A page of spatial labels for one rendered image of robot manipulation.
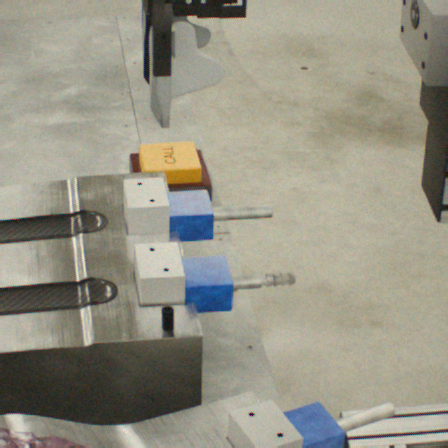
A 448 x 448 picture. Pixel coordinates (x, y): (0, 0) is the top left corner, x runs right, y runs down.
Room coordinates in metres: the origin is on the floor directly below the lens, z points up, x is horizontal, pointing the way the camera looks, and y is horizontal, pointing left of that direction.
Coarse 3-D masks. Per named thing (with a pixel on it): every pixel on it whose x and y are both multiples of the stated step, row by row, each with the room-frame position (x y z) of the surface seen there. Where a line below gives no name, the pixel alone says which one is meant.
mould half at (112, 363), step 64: (0, 192) 0.99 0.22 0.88; (64, 192) 0.99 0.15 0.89; (0, 256) 0.88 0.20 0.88; (64, 256) 0.88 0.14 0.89; (128, 256) 0.88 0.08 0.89; (0, 320) 0.78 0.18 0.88; (64, 320) 0.79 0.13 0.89; (128, 320) 0.79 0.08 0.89; (192, 320) 0.79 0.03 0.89; (0, 384) 0.74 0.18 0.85; (64, 384) 0.75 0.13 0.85; (128, 384) 0.76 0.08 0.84; (192, 384) 0.77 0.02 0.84
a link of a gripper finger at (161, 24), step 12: (156, 0) 0.90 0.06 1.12; (156, 12) 0.89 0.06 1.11; (168, 12) 0.90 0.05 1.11; (156, 24) 0.89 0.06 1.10; (168, 24) 0.89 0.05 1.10; (156, 36) 0.89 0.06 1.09; (168, 36) 0.89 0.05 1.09; (156, 48) 0.89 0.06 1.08; (168, 48) 0.90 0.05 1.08; (156, 60) 0.89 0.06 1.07; (168, 60) 0.90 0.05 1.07; (156, 72) 0.89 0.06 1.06; (168, 72) 0.89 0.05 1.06
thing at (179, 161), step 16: (144, 144) 1.18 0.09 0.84; (160, 144) 1.18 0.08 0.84; (176, 144) 1.18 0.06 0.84; (192, 144) 1.18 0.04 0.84; (144, 160) 1.14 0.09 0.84; (160, 160) 1.14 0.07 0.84; (176, 160) 1.14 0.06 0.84; (192, 160) 1.14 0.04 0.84; (176, 176) 1.12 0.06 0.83; (192, 176) 1.13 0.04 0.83
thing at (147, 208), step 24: (144, 192) 0.94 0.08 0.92; (168, 192) 0.96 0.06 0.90; (192, 192) 0.96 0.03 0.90; (144, 216) 0.91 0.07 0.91; (168, 216) 0.92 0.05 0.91; (192, 216) 0.93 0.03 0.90; (216, 216) 0.95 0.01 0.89; (240, 216) 0.95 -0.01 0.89; (264, 216) 0.95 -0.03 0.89; (192, 240) 0.93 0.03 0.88
